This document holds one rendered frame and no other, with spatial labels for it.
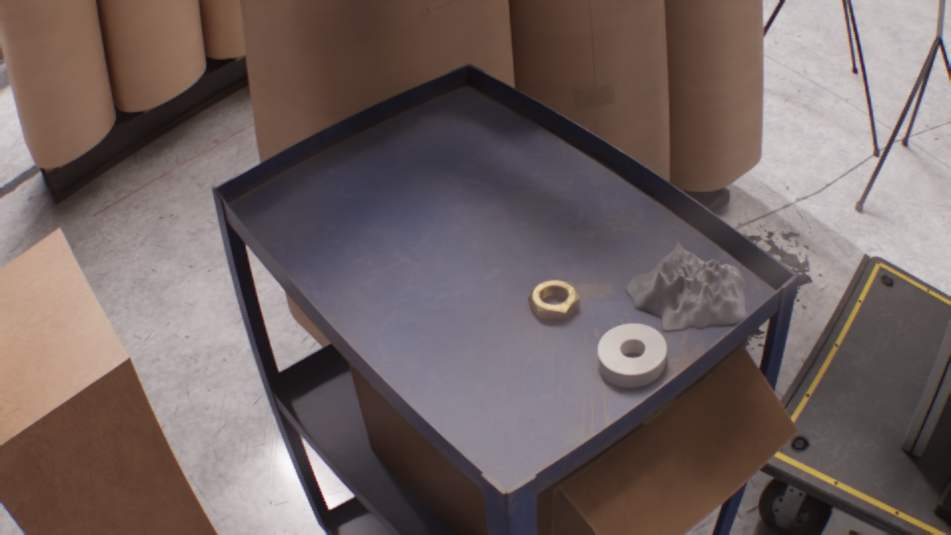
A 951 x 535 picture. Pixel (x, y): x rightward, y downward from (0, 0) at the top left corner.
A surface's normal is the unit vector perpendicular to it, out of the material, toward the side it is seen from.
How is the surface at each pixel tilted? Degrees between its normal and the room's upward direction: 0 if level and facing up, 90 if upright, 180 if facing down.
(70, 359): 0
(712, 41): 90
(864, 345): 0
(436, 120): 0
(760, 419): 26
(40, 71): 90
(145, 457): 90
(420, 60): 90
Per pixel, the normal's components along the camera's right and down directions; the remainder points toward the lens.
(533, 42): -0.40, 0.62
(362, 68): 0.07, 0.65
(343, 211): -0.06, -0.75
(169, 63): 0.66, 0.47
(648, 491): 0.22, -0.46
